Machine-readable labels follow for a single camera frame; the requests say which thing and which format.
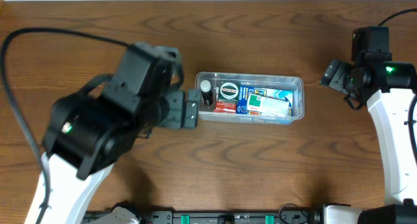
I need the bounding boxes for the dark bottle white cap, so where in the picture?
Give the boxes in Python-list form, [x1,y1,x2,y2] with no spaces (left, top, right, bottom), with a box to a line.
[200,80,213,106]

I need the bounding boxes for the red medicine box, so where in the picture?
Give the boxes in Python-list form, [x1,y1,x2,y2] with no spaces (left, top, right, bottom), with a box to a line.
[214,101,237,114]

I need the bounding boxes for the green Zam-Buk box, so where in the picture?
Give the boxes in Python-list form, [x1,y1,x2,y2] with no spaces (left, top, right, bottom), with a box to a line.
[217,81,240,104]

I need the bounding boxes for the blue Kool Fever box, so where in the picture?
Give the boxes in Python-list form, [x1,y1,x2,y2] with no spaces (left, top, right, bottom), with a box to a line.
[236,86,293,117]

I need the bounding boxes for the white green Panadol box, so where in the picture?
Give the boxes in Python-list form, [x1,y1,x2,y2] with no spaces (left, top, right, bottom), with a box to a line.
[247,94,290,117]

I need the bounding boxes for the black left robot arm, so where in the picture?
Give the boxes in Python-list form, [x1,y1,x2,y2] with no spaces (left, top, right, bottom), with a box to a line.
[26,42,200,223]

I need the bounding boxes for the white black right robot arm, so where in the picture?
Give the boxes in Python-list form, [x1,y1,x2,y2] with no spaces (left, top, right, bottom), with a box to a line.
[311,26,416,223]

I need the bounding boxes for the clear plastic container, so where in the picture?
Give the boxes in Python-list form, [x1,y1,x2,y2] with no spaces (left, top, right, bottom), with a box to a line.
[195,72,304,124]

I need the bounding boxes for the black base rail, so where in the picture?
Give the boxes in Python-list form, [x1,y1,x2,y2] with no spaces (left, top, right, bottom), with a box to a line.
[81,203,313,224]

